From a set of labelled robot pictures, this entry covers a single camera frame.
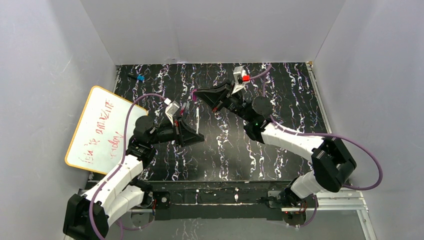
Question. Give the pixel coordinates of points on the yellow framed whiteboard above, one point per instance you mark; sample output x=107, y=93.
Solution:
x=97, y=143

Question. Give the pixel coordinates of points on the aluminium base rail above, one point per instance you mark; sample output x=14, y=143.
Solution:
x=215, y=200

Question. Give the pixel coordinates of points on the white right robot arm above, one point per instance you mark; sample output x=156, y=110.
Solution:
x=332, y=163

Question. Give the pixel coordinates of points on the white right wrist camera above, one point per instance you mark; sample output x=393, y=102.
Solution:
x=241, y=78

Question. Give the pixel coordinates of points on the magenta pen cap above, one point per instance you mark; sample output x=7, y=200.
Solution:
x=193, y=95

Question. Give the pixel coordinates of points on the blue capped black marker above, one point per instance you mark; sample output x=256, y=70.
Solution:
x=136, y=77

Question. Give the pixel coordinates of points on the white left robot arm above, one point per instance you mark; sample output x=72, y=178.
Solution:
x=90, y=215

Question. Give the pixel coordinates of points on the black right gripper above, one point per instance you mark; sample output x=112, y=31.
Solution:
x=227, y=99

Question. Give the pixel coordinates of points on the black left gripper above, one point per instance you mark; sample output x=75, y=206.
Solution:
x=179, y=133

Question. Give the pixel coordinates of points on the black pen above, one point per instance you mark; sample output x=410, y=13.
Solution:
x=187, y=107

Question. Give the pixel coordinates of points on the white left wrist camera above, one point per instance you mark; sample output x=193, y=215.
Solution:
x=171, y=109

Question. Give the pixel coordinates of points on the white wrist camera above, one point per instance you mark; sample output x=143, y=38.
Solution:
x=171, y=109
x=241, y=78

